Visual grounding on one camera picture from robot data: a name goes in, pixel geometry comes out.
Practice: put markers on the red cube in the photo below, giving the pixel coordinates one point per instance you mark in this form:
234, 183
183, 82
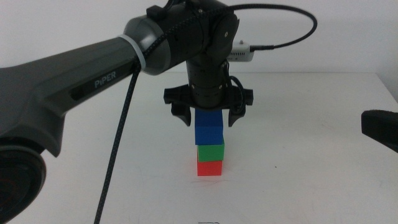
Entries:
210, 168

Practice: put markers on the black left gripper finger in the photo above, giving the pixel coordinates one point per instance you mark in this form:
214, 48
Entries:
183, 114
234, 115

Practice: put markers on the green cube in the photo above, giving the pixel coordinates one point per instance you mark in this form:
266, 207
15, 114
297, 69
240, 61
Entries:
211, 153

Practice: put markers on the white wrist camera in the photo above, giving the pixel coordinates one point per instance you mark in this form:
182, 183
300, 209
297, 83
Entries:
241, 53

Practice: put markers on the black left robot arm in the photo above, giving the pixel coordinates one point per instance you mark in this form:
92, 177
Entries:
46, 81

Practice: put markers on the blue cube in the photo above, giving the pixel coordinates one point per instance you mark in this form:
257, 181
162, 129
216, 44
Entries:
209, 130

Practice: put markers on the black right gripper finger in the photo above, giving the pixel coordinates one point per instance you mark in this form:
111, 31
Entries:
381, 126

